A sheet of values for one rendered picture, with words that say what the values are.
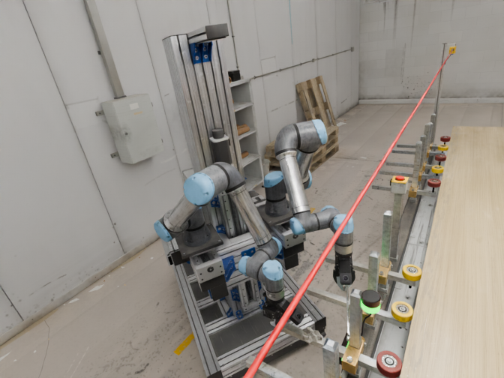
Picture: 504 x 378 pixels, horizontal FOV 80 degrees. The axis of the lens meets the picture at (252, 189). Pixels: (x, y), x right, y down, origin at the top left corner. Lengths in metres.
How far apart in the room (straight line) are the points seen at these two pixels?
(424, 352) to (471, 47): 7.90
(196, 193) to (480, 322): 1.16
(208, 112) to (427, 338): 1.36
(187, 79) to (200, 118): 0.20
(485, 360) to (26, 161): 3.08
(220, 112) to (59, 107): 1.80
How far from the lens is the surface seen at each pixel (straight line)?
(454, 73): 8.84
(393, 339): 1.70
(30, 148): 3.05
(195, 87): 1.59
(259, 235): 1.28
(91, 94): 3.24
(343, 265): 1.31
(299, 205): 1.27
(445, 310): 1.49
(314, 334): 1.37
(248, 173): 4.60
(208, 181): 1.12
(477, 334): 1.45
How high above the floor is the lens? 1.94
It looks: 26 degrees down
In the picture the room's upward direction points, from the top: 9 degrees counter-clockwise
